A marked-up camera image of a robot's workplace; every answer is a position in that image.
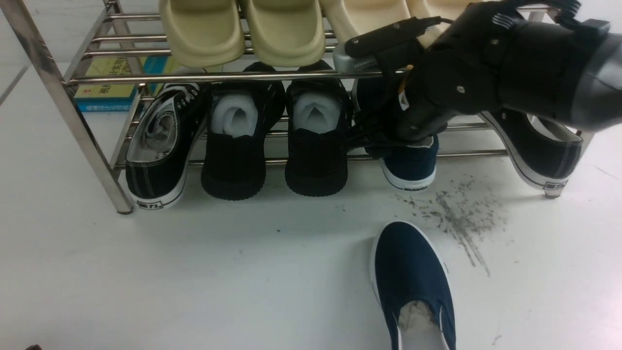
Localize black canvas sneaker left end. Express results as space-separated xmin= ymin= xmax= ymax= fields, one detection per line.
xmin=126 ymin=83 xmax=211 ymax=210

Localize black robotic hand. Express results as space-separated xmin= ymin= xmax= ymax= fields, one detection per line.
xmin=348 ymin=2 xmax=522 ymax=148

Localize olive green slipper left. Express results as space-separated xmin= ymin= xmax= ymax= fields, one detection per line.
xmin=158 ymin=0 xmax=246 ymax=68

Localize black canvas sneaker end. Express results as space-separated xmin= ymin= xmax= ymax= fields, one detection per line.
xmin=126 ymin=83 xmax=211 ymax=210
xmin=480 ymin=108 xmax=584 ymax=196

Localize cream slipper left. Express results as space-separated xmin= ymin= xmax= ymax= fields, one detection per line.
xmin=320 ymin=0 xmax=411 ymax=43

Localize navy slip-on shoe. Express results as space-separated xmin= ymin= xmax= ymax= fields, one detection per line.
xmin=369 ymin=221 xmax=457 ymax=350
xmin=351 ymin=77 xmax=439 ymax=191

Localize olive green slipper right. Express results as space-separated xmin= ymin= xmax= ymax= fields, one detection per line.
xmin=239 ymin=0 xmax=325 ymax=67

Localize black knit shoe left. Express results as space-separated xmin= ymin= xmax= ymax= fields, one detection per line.
xmin=201 ymin=80 xmax=286 ymax=201

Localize stainless steel shoe rack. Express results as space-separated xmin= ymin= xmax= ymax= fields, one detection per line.
xmin=0 ymin=0 xmax=622 ymax=215

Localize cream slipper right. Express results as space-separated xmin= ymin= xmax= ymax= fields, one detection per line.
xmin=406 ymin=0 xmax=473 ymax=48

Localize black knit shoe right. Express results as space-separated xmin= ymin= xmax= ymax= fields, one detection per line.
xmin=285 ymin=77 xmax=353 ymax=197

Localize black knit shoe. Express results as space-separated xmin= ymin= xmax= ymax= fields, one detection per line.
xmin=201 ymin=80 xmax=286 ymax=201
xmin=285 ymin=77 xmax=353 ymax=197

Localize olive green slipper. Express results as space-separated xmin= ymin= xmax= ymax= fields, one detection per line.
xmin=239 ymin=0 xmax=325 ymax=67
xmin=158 ymin=0 xmax=246 ymax=68

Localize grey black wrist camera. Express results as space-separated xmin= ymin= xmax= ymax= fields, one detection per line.
xmin=332 ymin=16 xmax=453 ymax=75

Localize cream slipper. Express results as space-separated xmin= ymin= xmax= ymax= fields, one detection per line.
xmin=406 ymin=0 xmax=473 ymax=48
xmin=320 ymin=0 xmax=411 ymax=43

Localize black canvas sneaker right end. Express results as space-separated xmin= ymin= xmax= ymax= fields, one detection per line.
xmin=480 ymin=108 xmax=584 ymax=196

